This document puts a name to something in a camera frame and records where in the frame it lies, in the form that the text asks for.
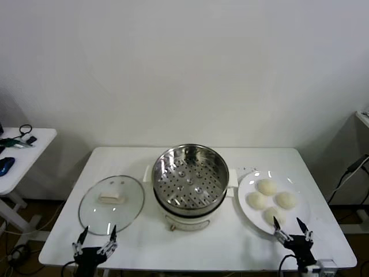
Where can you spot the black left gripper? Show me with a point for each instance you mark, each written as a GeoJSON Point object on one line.
{"type": "Point", "coordinates": [89, 256]}

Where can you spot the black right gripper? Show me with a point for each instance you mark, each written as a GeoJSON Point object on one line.
{"type": "Point", "coordinates": [299, 248]}

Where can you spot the white steamed baozi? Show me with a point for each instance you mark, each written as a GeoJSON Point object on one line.
{"type": "Point", "coordinates": [272, 215]}
{"type": "Point", "coordinates": [285, 199]}
{"type": "Point", "coordinates": [257, 200]}
{"type": "Point", "coordinates": [266, 187]}

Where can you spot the perforated steel steamer basket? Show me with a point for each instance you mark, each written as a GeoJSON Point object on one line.
{"type": "Point", "coordinates": [190, 187]}

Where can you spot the white round plate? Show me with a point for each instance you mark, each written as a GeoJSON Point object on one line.
{"type": "Point", "coordinates": [250, 180]}

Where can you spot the white electric cooker base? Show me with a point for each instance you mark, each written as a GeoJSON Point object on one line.
{"type": "Point", "coordinates": [187, 223]}

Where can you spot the white side table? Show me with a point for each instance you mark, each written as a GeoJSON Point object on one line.
{"type": "Point", "coordinates": [37, 147]}

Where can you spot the blue computer mouse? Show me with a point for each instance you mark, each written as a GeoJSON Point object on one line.
{"type": "Point", "coordinates": [5, 166]}

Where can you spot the small black device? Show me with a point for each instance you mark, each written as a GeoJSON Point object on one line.
{"type": "Point", "coordinates": [31, 139]}

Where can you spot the white shelf edge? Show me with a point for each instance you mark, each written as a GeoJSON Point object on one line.
{"type": "Point", "coordinates": [363, 118]}

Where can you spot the white table frame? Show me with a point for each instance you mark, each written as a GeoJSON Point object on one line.
{"type": "Point", "coordinates": [361, 215]}

